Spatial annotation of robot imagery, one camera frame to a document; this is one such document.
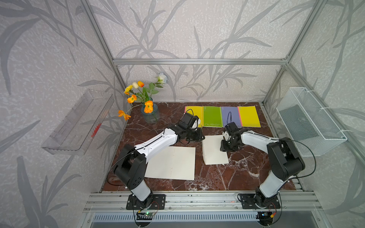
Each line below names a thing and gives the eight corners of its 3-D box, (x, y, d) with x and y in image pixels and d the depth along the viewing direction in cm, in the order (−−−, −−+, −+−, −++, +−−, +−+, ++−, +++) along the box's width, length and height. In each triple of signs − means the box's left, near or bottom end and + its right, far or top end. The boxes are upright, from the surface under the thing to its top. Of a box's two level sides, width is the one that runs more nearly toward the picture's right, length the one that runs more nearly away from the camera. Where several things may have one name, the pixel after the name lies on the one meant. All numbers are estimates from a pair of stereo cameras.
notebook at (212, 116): (203, 127, 108) (203, 125, 106) (202, 108, 121) (202, 106, 119) (222, 127, 108) (223, 125, 106) (219, 108, 121) (219, 106, 119)
